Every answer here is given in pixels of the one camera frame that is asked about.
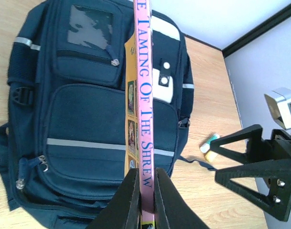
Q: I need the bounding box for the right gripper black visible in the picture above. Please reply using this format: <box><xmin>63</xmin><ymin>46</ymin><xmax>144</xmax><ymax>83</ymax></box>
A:
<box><xmin>210</xmin><ymin>124</ymin><xmax>291</xmax><ymax>222</ymax></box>

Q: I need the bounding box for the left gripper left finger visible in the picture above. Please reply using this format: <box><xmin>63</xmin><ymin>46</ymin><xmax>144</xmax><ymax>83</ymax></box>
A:
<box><xmin>87</xmin><ymin>168</ymin><xmax>140</xmax><ymax>229</ymax></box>

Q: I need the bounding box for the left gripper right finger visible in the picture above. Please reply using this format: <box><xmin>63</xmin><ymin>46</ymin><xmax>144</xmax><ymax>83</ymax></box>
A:
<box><xmin>154</xmin><ymin>168</ymin><xmax>209</xmax><ymax>229</ymax></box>

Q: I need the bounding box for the purple illustrated book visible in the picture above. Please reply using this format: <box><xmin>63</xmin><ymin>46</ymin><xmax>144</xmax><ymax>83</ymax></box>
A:
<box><xmin>124</xmin><ymin>0</ymin><xmax>155</xmax><ymax>229</ymax></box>

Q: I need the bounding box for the navy blue backpack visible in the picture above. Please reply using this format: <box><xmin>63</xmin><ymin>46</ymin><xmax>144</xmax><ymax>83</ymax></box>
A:
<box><xmin>0</xmin><ymin>0</ymin><xmax>217</xmax><ymax>229</ymax></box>

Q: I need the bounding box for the yellow eraser block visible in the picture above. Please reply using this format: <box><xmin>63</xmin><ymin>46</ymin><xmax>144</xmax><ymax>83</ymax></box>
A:
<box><xmin>205</xmin><ymin>150</ymin><xmax>218</xmax><ymax>163</ymax></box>

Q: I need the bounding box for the small glue stick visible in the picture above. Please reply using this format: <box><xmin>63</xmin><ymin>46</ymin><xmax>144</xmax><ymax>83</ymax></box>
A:
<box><xmin>200</xmin><ymin>134</ymin><xmax>220</xmax><ymax>154</ymax></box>

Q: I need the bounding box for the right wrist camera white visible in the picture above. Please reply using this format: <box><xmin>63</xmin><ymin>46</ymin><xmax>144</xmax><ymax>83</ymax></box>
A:
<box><xmin>264</xmin><ymin>87</ymin><xmax>291</xmax><ymax>130</ymax></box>

